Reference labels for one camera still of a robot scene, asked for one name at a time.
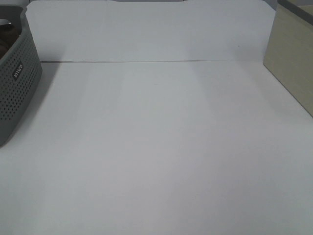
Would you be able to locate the brown towel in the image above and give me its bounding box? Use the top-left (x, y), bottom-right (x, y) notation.
top-left (0, 23), bottom-right (19, 58)

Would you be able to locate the grey perforated plastic basket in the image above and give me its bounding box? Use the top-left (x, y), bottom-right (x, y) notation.
top-left (0, 5), bottom-right (43, 145)

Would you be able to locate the beige storage box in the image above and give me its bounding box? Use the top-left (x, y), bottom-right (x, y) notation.
top-left (263, 0), bottom-right (313, 115)

